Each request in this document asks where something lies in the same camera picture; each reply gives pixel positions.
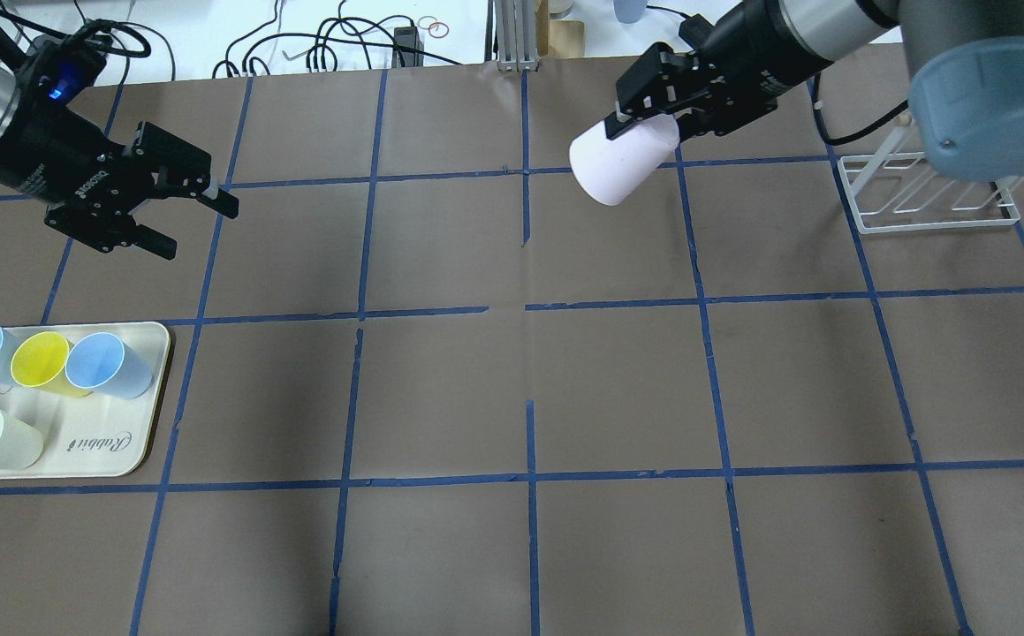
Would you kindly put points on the pale pink cup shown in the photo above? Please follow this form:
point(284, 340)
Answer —
point(608, 170)

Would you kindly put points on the cream serving tray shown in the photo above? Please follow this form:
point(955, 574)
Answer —
point(96, 436)

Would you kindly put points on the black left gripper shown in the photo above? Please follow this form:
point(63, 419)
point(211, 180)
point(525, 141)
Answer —
point(50, 157)

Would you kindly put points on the white wire cup rack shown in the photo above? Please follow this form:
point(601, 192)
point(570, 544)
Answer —
point(896, 190)

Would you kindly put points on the aluminium frame post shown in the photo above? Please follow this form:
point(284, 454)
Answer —
point(514, 35)

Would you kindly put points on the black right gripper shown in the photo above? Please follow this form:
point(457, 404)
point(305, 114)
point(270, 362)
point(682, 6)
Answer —
point(752, 64)

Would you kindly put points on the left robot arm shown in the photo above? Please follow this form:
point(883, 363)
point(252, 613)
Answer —
point(90, 184)

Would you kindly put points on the yellow cup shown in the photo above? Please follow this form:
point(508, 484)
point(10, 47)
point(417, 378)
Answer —
point(39, 363)

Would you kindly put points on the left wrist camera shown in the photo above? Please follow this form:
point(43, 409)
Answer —
point(59, 70)

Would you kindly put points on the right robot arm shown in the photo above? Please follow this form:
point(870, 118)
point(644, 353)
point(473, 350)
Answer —
point(965, 59)

